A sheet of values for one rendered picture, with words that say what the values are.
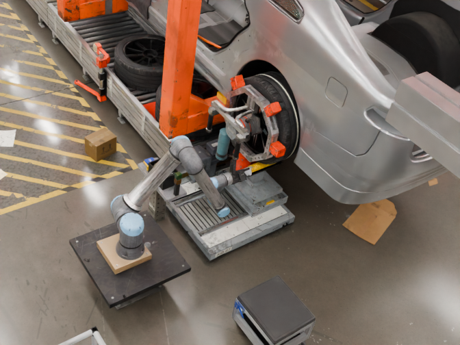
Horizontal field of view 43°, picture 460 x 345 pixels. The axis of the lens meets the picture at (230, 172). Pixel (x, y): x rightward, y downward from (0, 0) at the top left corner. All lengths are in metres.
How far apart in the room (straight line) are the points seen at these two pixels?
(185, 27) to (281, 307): 1.94
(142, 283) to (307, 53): 1.81
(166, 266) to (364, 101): 1.66
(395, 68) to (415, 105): 3.86
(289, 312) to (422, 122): 2.74
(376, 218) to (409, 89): 3.93
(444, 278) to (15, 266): 3.22
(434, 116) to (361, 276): 3.51
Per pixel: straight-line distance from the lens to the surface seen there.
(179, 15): 3.93
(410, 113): 1.21
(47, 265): 4.34
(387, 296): 4.58
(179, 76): 4.18
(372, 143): 3.59
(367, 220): 5.03
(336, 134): 3.75
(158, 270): 3.91
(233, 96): 4.32
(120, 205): 3.86
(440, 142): 1.17
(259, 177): 4.68
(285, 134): 4.04
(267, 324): 3.73
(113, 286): 3.83
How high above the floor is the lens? 3.40
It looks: 42 degrees down
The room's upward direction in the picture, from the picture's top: 11 degrees clockwise
